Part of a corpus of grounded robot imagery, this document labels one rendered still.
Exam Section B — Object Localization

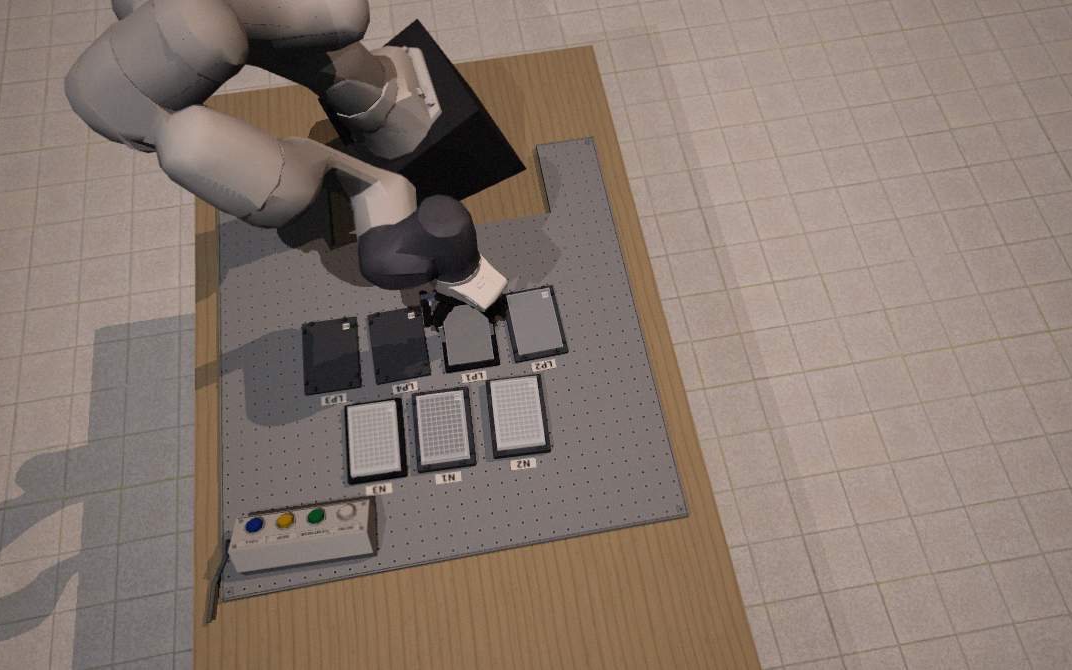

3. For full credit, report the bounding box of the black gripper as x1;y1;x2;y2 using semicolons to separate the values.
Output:
419;289;504;342

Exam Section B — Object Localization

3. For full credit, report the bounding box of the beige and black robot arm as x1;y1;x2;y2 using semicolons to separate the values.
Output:
64;0;508;312

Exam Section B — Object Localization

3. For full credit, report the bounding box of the grey button panel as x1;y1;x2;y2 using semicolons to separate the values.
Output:
206;498;377;623

